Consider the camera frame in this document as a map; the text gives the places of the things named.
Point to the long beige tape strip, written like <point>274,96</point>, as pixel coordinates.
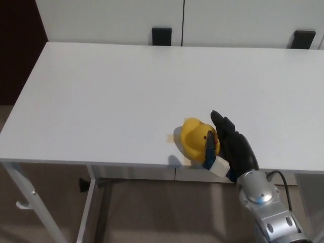
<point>186,162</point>

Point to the yellow rubber duck toy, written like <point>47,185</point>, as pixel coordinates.
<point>192,136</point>

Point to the small black floor object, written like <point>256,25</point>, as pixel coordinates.
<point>82,185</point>

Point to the black clamp right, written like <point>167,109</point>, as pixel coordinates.
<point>302,40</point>

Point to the dark brown door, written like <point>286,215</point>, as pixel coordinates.
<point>20,50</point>

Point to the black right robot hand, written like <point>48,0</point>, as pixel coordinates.
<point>238,149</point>

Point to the white desk leg with hook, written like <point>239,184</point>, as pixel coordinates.
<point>33,198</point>

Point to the black clamp left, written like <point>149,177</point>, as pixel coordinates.
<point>162,36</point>

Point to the black clamp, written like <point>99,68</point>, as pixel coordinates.
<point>162,36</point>
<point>302,40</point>

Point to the white plastic hook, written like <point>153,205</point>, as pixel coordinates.
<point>22,205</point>

